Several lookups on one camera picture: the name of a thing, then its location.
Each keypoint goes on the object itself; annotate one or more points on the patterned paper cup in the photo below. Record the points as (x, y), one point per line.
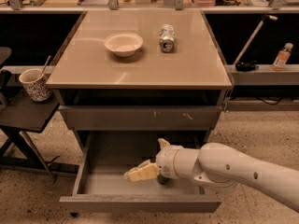
(34, 83)

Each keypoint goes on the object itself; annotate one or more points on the white pole with black tip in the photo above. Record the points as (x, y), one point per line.
(265, 18)

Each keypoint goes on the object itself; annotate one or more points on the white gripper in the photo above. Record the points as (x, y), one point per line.
(165, 163)

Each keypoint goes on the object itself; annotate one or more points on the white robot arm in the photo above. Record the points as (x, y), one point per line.
(220, 168)

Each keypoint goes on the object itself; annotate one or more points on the green soda can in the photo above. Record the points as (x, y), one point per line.
(162, 180)

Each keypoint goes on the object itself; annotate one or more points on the orange drink bottle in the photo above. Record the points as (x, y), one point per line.
(282, 57)

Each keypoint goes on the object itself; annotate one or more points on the black object on ledge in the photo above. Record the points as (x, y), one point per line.
(246, 67)

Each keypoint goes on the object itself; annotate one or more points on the silver can lying on counter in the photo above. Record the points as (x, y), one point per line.
(167, 38)

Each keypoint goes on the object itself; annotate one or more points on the black side table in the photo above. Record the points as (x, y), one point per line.
(23, 115)

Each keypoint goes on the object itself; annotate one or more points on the open grey drawer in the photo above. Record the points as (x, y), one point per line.
(101, 187)

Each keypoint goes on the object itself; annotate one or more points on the grey drawer cabinet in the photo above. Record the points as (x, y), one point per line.
(177, 94)

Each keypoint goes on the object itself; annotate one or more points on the white bowl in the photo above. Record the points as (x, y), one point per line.
(123, 44)

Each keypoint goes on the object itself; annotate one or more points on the stir stick in cup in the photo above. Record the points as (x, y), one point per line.
(45, 66)

